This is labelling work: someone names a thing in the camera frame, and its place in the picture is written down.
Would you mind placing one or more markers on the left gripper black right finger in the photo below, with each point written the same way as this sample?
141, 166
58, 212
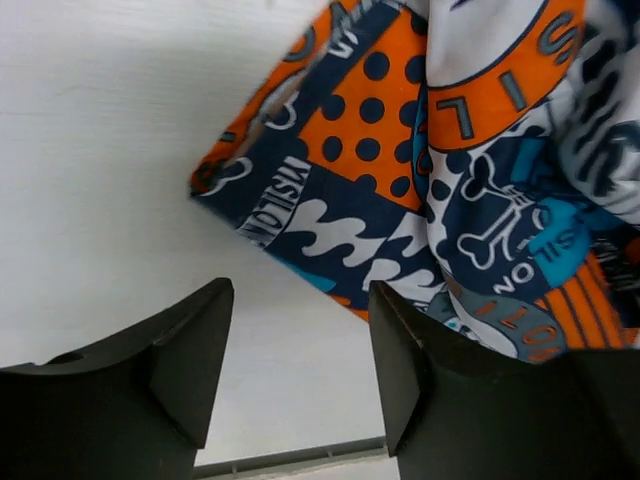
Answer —
454, 409

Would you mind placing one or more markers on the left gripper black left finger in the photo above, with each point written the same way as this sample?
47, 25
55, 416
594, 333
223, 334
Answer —
135, 405

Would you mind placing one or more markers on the colourful patterned shorts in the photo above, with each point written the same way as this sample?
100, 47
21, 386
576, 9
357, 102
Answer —
480, 157

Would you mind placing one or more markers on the aluminium table edge rail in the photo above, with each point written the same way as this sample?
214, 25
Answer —
293, 460

